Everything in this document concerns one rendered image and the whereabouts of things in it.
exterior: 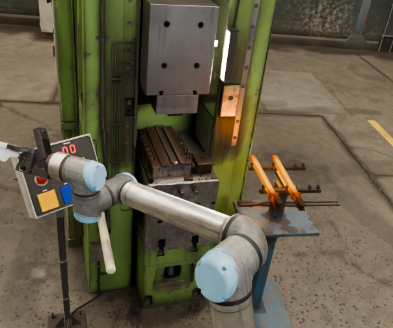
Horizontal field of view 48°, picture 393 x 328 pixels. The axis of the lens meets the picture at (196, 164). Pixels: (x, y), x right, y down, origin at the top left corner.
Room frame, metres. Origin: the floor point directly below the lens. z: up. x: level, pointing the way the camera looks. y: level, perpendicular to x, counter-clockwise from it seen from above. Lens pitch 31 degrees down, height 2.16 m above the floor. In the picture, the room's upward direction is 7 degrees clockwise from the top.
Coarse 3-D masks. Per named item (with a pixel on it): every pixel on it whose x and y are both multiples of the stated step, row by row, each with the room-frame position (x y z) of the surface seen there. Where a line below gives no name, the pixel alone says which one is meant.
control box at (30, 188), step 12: (60, 144) 1.64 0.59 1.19; (84, 144) 1.71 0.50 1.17; (84, 156) 1.68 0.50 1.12; (96, 156) 1.72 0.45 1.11; (24, 180) 1.47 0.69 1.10; (48, 180) 1.53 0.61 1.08; (24, 192) 1.48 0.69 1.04; (36, 192) 1.48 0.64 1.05; (60, 192) 1.53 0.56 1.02; (36, 204) 1.45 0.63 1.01; (60, 204) 1.50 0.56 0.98; (72, 204) 1.53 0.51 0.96; (36, 216) 1.42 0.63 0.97
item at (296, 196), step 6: (276, 156) 2.12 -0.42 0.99; (276, 162) 2.06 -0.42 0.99; (282, 168) 2.00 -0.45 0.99; (282, 174) 1.94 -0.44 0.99; (288, 180) 1.89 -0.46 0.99; (294, 186) 1.84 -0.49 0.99; (294, 192) 1.78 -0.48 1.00; (300, 192) 1.78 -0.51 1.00; (294, 198) 1.76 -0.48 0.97; (300, 198) 1.73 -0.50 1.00; (300, 204) 1.68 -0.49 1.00; (300, 210) 1.68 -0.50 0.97
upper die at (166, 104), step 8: (152, 96) 1.96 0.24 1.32; (160, 96) 1.89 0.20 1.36; (168, 96) 1.90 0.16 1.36; (176, 96) 1.91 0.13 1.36; (184, 96) 1.93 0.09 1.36; (192, 96) 1.94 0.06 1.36; (152, 104) 1.95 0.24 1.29; (160, 104) 1.89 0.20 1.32; (168, 104) 1.90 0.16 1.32; (176, 104) 1.91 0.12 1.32; (184, 104) 1.93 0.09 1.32; (192, 104) 1.94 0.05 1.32; (160, 112) 1.89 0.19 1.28; (168, 112) 1.90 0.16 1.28; (176, 112) 1.91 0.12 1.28; (184, 112) 1.93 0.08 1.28; (192, 112) 1.94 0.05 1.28
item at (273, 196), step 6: (252, 156) 2.09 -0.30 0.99; (258, 162) 2.03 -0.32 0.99; (258, 168) 1.97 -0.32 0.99; (258, 174) 1.93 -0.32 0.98; (264, 174) 1.92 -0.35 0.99; (264, 180) 1.86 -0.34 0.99; (270, 186) 1.81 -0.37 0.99; (270, 192) 1.76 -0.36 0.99; (270, 198) 1.74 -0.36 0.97; (276, 198) 1.70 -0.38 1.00; (276, 204) 1.69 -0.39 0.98; (276, 210) 1.66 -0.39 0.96
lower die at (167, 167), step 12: (144, 132) 2.24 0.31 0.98; (156, 132) 2.24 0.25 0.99; (168, 132) 2.25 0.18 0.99; (144, 144) 2.10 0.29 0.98; (156, 144) 2.10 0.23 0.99; (156, 156) 1.99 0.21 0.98; (168, 156) 1.99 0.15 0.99; (180, 156) 2.00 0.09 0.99; (156, 168) 1.89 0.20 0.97; (168, 168) 1.91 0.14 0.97; (180, 168) 1.93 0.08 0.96
